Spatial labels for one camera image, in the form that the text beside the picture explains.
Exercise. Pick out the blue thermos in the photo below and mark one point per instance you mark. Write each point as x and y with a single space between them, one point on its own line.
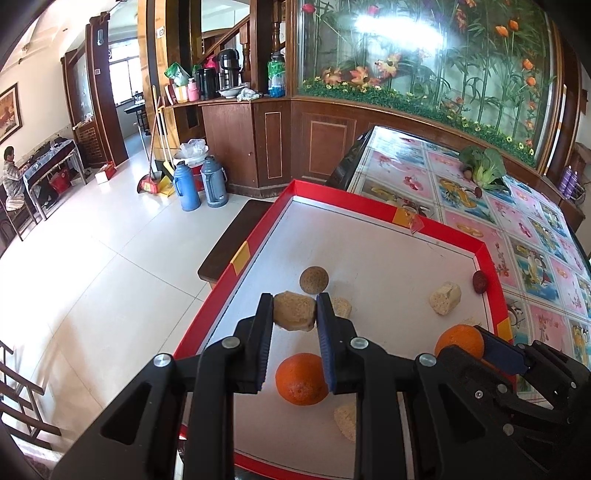
185 188

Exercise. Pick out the seated person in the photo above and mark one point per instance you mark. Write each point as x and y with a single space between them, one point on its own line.
12 182

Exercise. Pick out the grey thermos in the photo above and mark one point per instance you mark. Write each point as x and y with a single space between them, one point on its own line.
213 177

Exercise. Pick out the green water bottle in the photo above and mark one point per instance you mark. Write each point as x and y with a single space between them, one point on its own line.
276 69

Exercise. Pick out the brown kiwi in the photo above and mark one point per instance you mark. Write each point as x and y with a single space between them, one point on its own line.
314 280

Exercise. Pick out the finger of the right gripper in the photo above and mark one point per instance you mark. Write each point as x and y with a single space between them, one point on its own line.
470 383
504 356

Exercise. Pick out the green bok choy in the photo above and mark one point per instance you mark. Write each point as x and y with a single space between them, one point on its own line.
487 166

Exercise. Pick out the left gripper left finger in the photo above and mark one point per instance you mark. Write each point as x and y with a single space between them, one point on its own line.
136 436

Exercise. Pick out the dark wooden stool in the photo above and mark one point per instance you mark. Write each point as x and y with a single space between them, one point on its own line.
231 239

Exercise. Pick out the framed painting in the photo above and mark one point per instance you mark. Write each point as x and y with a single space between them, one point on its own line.
10 115

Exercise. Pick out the red box lid tray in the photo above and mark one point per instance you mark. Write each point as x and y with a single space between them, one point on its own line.
383 265

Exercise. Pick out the decorative flower glass panel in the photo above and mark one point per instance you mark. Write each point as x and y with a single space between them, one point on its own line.
484 67

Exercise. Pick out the orange mandarin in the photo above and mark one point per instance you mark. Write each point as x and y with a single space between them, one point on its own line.
466 337
300 380

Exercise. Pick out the dark red jujube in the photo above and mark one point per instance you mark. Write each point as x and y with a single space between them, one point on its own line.
480 282

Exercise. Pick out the wooden sideboard cabinet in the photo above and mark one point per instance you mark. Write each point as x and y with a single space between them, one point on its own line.
266 143

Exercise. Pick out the beige ginger block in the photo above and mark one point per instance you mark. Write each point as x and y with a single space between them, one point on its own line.
446 298

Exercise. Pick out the purple spray bottles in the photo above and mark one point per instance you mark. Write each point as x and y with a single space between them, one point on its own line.
568 182

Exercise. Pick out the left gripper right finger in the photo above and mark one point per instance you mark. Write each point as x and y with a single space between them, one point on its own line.
355 365

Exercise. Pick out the fruit print tablecloth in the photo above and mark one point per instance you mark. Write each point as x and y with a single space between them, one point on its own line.
543 272

